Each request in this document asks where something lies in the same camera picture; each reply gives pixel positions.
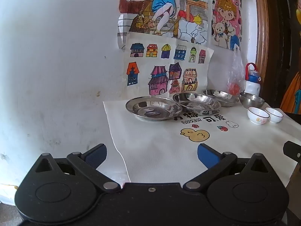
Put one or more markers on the white bottle blue red lid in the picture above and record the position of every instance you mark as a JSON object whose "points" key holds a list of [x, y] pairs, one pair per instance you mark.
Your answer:
{"points": [[252, 87]]}

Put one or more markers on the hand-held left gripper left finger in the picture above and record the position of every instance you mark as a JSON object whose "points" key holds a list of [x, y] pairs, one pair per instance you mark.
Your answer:
{"points": [[96, 155]]}

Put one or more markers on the colourful houses drawing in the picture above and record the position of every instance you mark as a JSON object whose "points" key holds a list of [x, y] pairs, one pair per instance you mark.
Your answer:
{"points": [[164, 61]]}

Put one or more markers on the girl with teddy bear drawing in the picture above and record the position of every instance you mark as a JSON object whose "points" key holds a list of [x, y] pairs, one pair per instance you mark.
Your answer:
{"points": [[225, 16]]}

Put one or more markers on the steel plate with blue sticker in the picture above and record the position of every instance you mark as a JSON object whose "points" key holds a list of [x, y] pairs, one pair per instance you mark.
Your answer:
{"points": [[141, 106]]}

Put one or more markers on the white printed tablecloth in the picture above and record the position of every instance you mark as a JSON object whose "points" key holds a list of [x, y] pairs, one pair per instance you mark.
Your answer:
{"points": [[164, 150]]}

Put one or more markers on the orange hanging cloth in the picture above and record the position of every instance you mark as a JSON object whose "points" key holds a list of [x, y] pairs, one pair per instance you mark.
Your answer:
{"points": [[292, 94]]}

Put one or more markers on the white ceramic bowl red rim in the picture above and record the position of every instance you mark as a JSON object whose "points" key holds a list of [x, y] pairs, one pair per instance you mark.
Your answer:
{"points": [[257, 119], [276, 116]]}

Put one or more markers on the child with fan drawing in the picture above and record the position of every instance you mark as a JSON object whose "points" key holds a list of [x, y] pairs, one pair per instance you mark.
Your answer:
{"points": [[164, 4]]}

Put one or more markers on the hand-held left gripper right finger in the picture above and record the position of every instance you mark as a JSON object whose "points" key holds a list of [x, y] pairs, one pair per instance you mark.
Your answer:
{"points": [[207, 155]]}

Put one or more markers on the steel bowl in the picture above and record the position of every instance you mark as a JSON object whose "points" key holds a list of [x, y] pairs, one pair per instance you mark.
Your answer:
{"points": [[252, 102]]}

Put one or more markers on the brown wooden door frame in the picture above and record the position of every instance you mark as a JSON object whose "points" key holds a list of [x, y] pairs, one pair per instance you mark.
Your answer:
{"points": [[262, 28]]}

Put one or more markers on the clear plastic bag red item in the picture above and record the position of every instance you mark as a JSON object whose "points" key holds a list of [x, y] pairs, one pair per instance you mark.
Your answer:
{"points": [[235, 87]]}

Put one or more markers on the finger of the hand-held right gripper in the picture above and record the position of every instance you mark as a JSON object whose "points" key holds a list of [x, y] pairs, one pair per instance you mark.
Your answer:
{"points": [[292, 151]]}

